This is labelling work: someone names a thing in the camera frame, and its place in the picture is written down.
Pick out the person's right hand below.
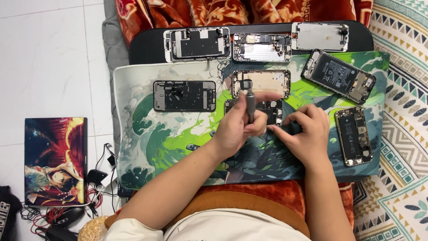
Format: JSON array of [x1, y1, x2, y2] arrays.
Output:
[[267, 104, 332, 168]]

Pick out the person's left hand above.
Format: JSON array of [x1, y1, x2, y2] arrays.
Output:
[[214, 92, 283, 160]]

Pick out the grey precision screwdriver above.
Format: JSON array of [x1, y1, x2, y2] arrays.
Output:
[[241, 80, 257, 125]]

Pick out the dark phone body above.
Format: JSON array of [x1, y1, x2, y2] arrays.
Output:
[[225, 98, 284, 127]]

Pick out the gold phone with black battery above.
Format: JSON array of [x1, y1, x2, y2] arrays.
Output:
[[334, 105, 374, 167]]

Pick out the gold empty phone housing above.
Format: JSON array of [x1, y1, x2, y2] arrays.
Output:
[[232, 69, 292, 100]]

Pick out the large phone with black battery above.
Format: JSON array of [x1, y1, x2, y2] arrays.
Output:
[[300, 49, 377, 104]]

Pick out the green wave print desk mat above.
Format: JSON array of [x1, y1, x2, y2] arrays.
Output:
[[113, 51, 391, 191]]

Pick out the brown cloth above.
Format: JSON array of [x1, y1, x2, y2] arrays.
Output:
[[163, 190, 311, 239]]

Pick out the silver opened phone housing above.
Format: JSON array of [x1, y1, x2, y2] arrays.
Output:
[[232, 32, 292, 63]]

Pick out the white-framed phone screen assembly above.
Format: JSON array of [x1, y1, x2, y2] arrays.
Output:
[[163, 26, 232, 63]]

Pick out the geometric patterned bed sheet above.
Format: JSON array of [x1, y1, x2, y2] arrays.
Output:
[[352, 0, 428, 241]]

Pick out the person's white shirt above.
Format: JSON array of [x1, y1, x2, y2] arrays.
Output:
[[102, 208, 312, 241]]

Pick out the silver phone screen back plate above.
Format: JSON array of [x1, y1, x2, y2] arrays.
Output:
[[291, 22, 350, 53]]

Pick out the red orange patterned blanket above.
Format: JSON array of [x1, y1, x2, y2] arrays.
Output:
[[104, 0, 374, 239]]

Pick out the black lap desk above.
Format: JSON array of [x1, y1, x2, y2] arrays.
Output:
[[129, 20, 375, 184]]

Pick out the grey quilted mat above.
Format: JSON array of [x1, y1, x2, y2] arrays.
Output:
[[102, 0, 132, 158]]

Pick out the laptop with illustrated cover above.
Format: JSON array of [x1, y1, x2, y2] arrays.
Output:
[[24, 117, 88, 207]]

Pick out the black computer mouse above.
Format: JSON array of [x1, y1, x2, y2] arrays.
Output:
[[53, 207, 85, 229]]

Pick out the black power brick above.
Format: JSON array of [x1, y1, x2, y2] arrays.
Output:
[[44, 225, 80, 241]]

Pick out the black printed garment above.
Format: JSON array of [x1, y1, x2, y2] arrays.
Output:
[[0, 185, 23, 241]]

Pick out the black phone screen frame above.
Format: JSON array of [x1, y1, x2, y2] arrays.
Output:
[[153, 80, 217, 112]]

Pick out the black cable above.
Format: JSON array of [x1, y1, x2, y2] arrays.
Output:
[[95, 143, 117, 215]]

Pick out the red cable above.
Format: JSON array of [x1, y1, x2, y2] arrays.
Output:
[[29, 186, 104, 235]]

